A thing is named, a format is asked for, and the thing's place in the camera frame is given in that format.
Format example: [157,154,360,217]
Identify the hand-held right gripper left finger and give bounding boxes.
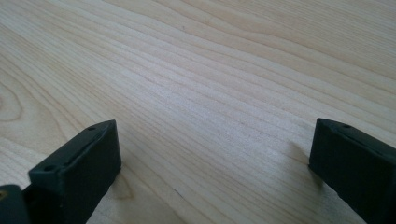
[23,119,122,224]

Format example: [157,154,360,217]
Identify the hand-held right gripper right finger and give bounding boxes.
[308,118,396,224]

